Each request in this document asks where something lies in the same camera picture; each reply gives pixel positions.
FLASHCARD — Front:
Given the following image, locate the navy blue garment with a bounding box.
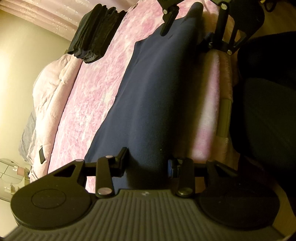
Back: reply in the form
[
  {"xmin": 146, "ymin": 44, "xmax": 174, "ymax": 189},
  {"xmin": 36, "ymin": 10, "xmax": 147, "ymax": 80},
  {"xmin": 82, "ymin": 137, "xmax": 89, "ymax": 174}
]
[{"xmin": 85, "ymin": 3, "xmax": 203, "ymax": 190}]

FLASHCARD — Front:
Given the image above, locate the stack of folded black clothes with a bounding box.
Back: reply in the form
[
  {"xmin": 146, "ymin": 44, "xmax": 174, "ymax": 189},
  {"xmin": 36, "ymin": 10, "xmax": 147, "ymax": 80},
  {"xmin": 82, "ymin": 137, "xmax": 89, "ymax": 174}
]
[{"xmin": 67, "ymin": 4, "xmax": 126, "ymax": 63}]

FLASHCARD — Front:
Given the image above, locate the person in black clothes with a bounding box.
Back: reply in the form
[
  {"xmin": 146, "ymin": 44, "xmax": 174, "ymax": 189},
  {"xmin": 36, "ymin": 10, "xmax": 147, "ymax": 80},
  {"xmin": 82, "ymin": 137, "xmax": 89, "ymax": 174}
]
[{"xmin": 230, "ymin": 31, "xmax": 295, "ymax": 225}]

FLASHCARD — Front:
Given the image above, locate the black phone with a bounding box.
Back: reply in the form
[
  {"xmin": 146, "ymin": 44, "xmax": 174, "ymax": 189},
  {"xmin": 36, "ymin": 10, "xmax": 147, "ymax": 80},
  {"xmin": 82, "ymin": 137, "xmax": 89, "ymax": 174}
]
[{"xmin": 39, "ymin": 147, "xmax": 46, "ymax": 164}]

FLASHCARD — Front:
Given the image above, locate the pink fleece blanket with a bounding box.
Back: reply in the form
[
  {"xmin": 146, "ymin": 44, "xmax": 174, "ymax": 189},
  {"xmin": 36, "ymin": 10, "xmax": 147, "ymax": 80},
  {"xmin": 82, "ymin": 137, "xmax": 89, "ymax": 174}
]
[{"xmin": 47, "ymin": 0, "xmax": 233, "ymax": 193}]

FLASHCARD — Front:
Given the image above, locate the white vanity shelf with mirror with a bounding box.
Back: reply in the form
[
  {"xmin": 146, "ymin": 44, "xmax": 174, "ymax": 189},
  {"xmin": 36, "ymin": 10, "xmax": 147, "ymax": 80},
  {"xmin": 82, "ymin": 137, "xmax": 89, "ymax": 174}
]
[{"xmin": 1, "ymin": 158, "xmax": 31, "ymax": 202}]

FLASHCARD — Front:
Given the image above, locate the light pink comforter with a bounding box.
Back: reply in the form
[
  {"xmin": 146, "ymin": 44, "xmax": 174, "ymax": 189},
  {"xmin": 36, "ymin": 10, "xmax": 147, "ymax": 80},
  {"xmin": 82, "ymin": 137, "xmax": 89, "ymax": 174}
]
[{"xmin": 29, "ymin": 54, "xmax": 82, "ymax": 182}]

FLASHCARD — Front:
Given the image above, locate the pink sheer curtain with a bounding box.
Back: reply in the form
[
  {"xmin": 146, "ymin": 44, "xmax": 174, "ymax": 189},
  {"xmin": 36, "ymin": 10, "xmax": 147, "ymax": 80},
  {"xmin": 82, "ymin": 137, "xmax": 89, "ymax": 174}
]
[{"xmin": 1, "ymin": 0, "xmax": 137, "ymax": 41}]

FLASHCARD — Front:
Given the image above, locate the metal bed frame rail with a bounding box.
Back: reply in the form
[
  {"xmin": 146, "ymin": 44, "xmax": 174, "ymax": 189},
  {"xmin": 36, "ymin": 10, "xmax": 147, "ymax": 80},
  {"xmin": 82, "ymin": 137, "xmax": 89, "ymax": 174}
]
[{"xmin": 216, "ymin": 99, "xmax": 232, "ymax": 138}]

